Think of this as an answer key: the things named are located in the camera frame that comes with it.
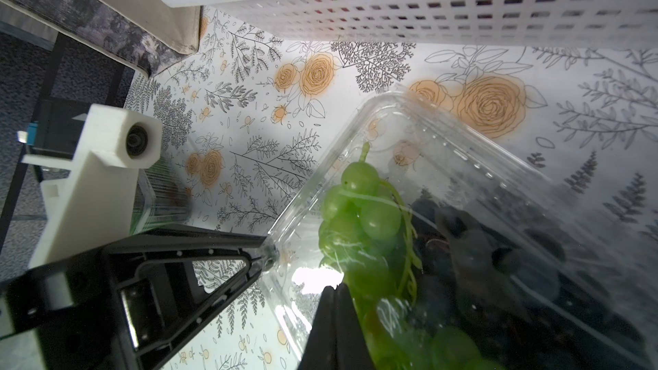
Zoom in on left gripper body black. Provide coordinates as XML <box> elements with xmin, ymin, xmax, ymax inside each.
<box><xmin>1</xmin><ymin>249</ymin><xmax>139</xmax><ymax>369</ymax></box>

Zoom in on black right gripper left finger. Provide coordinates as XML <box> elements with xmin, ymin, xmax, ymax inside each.
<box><xmin>298</xmin><ymin>286</ymin><xmax>338</xmax><ymax>370</ymax></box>

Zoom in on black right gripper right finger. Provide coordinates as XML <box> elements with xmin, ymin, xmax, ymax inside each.
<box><xmin>334</xmin><ymin>284</ymin><xmax>375</xmax><ymax>370</ymax></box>

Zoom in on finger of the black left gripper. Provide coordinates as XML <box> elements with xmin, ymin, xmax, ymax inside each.
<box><xmin>102</xmin><ymin>225</ymin><xmax>279</xmax><ymax>369</ymax></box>

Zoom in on clear plastic clamshell container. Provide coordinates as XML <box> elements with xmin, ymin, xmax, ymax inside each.
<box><xmin>130</xmin><ymin>159</ymin><xmax>191</xmax><ymax>235</ymax></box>

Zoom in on green grape bunch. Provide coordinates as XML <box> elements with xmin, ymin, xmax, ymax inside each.
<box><xmin>318</xmin><ymin>147</ymin><xmax>502</xmax><ymax>369</ymax></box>

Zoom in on dark blue grape bunch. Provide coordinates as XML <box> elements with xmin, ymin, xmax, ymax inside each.
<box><xmin>412</xmin><ymin>191</ymin><xmax>651</xmax><ymax>369</ymax></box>

